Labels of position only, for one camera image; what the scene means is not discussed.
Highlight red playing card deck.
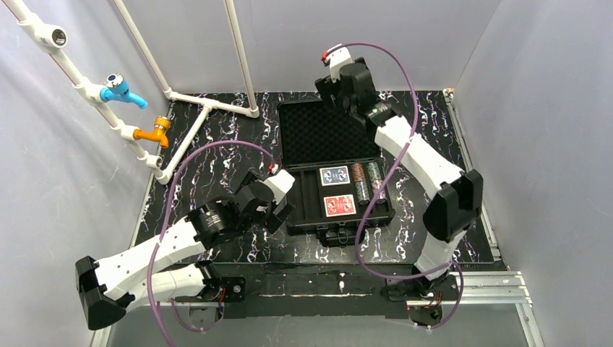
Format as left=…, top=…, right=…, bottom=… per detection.
left=323, top=194, right=357, bottom=218

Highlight blue playing card deck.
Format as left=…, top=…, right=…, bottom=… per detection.
left=319, top=166, right=351, bottom=187

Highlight black foam-lined poker case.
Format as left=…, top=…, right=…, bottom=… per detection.
left=277, top=100, right=395, bottom=247

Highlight blue yellow poker chip stack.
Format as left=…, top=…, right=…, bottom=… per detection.
left=366, top=161, right=383, bottom=182

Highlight brown poker chip stack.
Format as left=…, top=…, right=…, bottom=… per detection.
left=350, top=163, right=366, bottom=182

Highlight green poker chip stack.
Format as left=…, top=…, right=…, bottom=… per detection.
left=354, top=181, right=371, bottom=205

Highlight blue orange poker chip stack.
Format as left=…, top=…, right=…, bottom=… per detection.
left=371, top=179, right=387, bottom=205

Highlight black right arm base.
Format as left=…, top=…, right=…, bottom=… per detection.
left=380, top=275, right=464, bottom=330

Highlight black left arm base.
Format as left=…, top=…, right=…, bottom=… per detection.
left=195, top=260, right=247, bottom=332

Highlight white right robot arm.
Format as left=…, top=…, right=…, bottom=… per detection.
left=315, top=53, right=484, bottom=284

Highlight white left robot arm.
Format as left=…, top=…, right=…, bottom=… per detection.
left=74, top=169, right=295, bottom=330

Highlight orange plastic faucet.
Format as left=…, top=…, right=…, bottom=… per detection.
left=132, top=117, right=172, bottom=148

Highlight blue plastic faucet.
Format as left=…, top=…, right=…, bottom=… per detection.
left=100, top=73, right=147, bottom=109

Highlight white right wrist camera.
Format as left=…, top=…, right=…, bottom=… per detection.
left=321, top=43, right=354, bottom=82

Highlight aluminium front rail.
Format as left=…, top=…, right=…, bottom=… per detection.
left=77, top=264, right=544, bottom=346

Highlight white PVC pipe frame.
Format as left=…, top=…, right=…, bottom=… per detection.
left=4, top=1, right=260, bottom=184

